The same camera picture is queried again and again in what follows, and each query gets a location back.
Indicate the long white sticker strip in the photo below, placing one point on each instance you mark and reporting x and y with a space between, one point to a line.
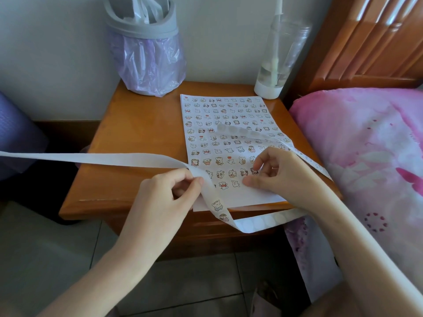
99 159

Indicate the purple plastic bin bag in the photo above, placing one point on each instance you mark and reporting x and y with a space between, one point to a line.
148 67

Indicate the white paper sheet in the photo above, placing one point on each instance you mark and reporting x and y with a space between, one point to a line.
191 102

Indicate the person's right hand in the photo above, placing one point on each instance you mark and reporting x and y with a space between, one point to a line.
290 181

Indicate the white straw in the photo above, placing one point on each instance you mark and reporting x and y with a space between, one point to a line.
278 4

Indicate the person's leg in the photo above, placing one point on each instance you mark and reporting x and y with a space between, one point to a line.
330 303

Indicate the rows of stuck cartoon stickers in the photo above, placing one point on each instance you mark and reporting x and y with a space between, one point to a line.
228 110

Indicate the person's left forearm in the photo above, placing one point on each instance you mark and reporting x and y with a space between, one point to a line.
96 283

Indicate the pink floral bedding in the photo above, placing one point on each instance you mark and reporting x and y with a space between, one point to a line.
373 135

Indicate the pink slipper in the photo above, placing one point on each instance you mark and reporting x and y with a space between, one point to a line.
266 300

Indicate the clear cup with white base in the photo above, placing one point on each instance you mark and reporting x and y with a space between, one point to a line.
267 92

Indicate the person's left hand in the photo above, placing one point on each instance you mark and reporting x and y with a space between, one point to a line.
155 214

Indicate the person's right forearm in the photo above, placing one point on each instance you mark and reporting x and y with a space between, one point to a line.
373 257

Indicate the wooden bed headboard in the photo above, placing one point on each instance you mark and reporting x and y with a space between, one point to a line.
360 52

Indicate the purple rolled mat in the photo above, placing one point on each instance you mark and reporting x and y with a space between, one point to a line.
16 138

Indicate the white backing scraps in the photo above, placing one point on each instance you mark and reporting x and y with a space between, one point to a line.
142 9

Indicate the grey trash bin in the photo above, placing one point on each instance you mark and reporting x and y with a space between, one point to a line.
142 31

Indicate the wooden nightstand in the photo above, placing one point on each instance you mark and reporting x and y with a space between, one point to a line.
132 128

